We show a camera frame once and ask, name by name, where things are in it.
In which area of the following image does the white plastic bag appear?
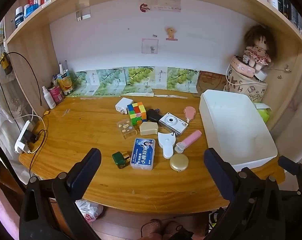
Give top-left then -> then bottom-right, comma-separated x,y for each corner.
75,199 -> 104,223

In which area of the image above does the blue white plastic box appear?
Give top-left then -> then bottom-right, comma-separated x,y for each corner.
130,138 -> 156,171

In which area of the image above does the round gold compact mirror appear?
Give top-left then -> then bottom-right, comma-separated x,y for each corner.
169,153 -> 189,173

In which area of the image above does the bear wall sticker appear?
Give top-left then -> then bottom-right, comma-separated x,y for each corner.
165,26 -> 178,41

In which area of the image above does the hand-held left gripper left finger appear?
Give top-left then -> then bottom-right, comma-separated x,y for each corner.
19,148 -> 102,240

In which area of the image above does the printed canvas bag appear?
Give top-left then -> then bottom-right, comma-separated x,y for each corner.
223,69 -> 268,103

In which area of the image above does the white toy camera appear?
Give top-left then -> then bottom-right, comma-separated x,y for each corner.
158,112 -> 188,137

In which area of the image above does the brown haired rag doll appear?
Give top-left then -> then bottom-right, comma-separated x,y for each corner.
243,25 -> 277,72

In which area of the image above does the pink cloth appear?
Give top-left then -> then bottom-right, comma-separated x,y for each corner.
0,171 -> 20,240

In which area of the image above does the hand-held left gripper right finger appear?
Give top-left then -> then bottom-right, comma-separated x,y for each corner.
204,148 -> 287,240

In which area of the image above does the green tissue pack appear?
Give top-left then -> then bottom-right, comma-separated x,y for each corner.
256,102 -> 272,123

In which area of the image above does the brown printed cardboard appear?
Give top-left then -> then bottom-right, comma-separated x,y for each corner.
194,70 -> 229,97

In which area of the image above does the orange print pack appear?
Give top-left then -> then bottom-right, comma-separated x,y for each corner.
56,74 -> 74,95

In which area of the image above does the dark bottle white cap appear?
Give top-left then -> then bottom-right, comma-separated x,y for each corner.
14,6 -> 25,29

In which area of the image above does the black power adapter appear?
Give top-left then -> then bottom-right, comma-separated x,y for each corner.
146,108 -> 162,123

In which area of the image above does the thin white cable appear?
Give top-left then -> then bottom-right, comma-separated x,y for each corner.
225,61 -> 260,85

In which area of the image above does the white floral curtain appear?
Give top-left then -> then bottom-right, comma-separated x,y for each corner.
273,62 -> 302,160

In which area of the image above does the pink snack can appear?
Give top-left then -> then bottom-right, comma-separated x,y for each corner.
48,85 -> 64,104

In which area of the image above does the white round gadget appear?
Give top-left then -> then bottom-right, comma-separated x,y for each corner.
253,70 -> 268,82

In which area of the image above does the white plastic storage bin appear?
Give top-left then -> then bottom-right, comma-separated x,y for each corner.
199,89 -> 278,173

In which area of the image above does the colourful puzzle cube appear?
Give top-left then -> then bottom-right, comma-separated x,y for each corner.
127,102 -> 148,125

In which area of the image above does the blue label bottle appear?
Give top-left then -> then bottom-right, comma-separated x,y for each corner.
24,4 -> 39,18

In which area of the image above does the white lace curtain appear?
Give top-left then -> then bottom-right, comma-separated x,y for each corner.
0,47 -> 42,180

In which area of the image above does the green bottle gold cap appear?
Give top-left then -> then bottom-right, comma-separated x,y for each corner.
112,151 -> 131,169

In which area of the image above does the row of dark bottles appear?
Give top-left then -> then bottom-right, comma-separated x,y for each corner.
273,0 -> 302,34

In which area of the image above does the white power strip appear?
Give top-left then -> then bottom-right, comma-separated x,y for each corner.
14,120 -> 39,154

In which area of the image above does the clear acrylic stand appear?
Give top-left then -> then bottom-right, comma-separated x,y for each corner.
116,120 -> 138,140

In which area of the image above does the black plug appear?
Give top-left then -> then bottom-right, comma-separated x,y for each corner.
24,129 -> 40,144

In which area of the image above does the beige plastic box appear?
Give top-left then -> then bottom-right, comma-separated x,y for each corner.
139,121 -> 158,136

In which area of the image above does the pink white handheld tool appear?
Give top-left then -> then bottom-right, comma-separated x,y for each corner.
174,130 -> 202,154

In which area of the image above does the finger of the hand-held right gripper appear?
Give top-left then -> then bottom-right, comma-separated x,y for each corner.
278,156 -> 302,198

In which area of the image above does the white charging cable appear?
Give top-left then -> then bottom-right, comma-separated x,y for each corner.
15,114 -> 50,155

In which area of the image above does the pink mesh slipper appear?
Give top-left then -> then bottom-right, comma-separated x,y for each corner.
163,220 -> 181,238
142,219 -> 164,240

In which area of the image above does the white tape dispenser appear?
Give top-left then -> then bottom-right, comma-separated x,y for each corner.
157,132 -> 177,159

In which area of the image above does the white spray bottle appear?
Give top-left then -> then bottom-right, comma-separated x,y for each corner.
42,86 -> 56,110

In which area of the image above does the small pink paddle brush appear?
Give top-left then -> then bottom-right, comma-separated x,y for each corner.
183,106 -> 197,125

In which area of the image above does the black cable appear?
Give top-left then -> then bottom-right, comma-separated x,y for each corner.
0,52 -> 43,107

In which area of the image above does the yellow hanging pouch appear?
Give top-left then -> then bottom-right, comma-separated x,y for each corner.
0,52 -> 12,75

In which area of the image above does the white wall charger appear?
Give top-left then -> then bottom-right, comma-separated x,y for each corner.
115,97 -> 134,115

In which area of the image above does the pink round box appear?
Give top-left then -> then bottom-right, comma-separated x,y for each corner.
230,55 -> 256,78

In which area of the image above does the square paper note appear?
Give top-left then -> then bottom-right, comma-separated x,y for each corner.
142,38 -> 159,54

